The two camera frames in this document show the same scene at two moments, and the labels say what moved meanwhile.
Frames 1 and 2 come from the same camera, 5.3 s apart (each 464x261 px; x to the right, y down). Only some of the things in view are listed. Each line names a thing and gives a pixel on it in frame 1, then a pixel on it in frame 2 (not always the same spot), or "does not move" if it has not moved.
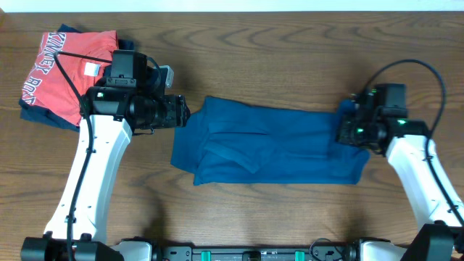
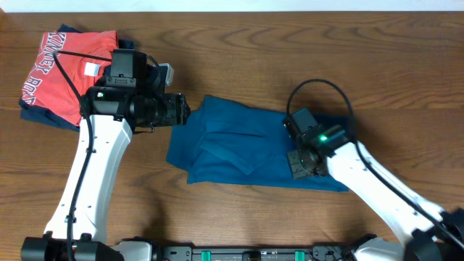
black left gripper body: [167, 113] does not move
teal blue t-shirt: [233, 141] does not move
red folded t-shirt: [48, 86] does not move
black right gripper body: [357, 133] → [300, 165]
